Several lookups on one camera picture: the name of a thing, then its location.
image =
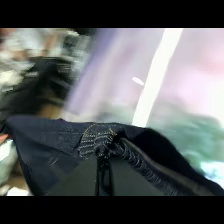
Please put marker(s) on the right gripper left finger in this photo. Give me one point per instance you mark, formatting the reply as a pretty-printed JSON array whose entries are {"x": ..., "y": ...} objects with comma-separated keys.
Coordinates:
[{"x": 81, "y": 181}]

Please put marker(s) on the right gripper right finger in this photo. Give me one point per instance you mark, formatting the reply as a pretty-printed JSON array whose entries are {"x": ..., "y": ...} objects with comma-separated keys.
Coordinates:
[{"x": 130, "y": 181}]

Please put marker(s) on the dark blue jeans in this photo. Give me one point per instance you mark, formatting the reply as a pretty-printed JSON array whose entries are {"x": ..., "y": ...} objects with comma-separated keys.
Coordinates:
[{"x": 43, "y": 146}]

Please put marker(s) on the heap of clothes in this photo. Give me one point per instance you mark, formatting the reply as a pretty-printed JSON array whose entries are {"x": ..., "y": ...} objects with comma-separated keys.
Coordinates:
[{"x": 40, "y": 76}]

